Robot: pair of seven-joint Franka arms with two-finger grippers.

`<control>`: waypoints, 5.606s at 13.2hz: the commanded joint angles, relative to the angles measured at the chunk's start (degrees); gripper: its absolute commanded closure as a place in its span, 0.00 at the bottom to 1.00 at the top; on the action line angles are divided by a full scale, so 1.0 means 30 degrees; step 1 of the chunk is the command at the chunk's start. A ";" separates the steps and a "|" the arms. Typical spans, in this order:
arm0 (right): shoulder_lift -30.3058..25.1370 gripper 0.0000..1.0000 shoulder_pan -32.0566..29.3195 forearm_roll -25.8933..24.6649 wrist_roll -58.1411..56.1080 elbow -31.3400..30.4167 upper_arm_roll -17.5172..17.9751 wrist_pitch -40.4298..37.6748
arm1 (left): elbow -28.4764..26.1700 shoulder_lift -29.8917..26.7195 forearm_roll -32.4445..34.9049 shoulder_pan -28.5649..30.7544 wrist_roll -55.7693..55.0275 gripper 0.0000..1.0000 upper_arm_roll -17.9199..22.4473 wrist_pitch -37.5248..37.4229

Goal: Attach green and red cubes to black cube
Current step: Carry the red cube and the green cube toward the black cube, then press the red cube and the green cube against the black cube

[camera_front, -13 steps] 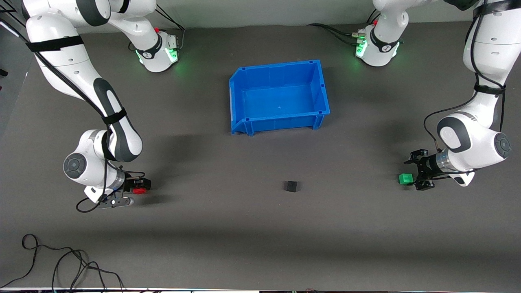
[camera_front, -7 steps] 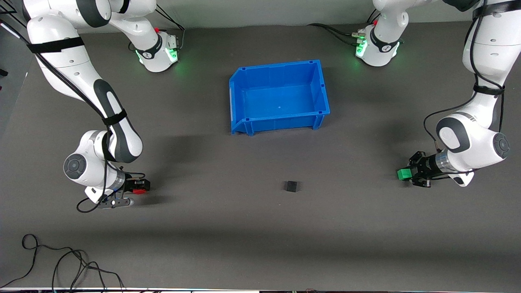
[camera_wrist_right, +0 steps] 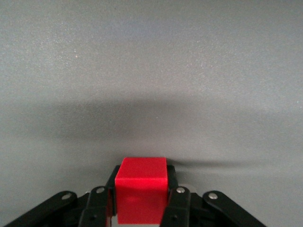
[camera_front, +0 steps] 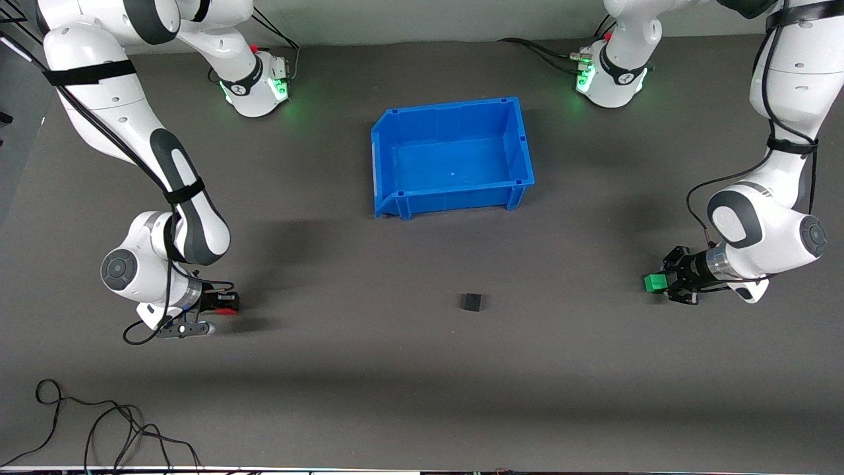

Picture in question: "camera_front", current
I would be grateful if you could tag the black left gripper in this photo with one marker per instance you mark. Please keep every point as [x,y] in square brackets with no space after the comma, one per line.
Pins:
[690,271]

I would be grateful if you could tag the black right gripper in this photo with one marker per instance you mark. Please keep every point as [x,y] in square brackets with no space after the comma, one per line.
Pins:
[210,301]

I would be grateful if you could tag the green cube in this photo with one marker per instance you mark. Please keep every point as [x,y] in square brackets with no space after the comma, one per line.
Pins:
[655,284]

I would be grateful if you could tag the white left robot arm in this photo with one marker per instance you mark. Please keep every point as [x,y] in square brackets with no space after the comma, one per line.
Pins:
[771,231]

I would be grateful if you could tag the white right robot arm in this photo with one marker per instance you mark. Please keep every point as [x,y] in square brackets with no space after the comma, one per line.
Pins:
[125,125]

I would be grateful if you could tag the black cube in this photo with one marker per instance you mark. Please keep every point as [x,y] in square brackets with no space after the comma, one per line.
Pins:
[471,302]

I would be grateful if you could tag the blue plastic bin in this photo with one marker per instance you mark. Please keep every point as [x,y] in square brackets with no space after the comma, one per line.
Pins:
[455,158]

